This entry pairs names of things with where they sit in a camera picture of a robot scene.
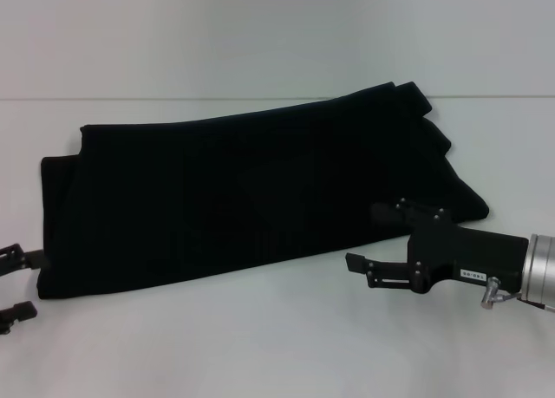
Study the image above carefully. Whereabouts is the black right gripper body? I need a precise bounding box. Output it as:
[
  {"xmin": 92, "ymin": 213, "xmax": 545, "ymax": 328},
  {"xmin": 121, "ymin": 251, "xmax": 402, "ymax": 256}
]
[{"xmin": 407, "ymin": 224, "xmax": 531, "ymax": 295}]

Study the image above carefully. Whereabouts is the black shirt with FREE print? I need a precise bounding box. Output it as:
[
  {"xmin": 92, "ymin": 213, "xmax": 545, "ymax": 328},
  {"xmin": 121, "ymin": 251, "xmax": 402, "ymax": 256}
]
[{"xmin": 36, "ymin": 81, "xmax": 491, "ymax": 300}]

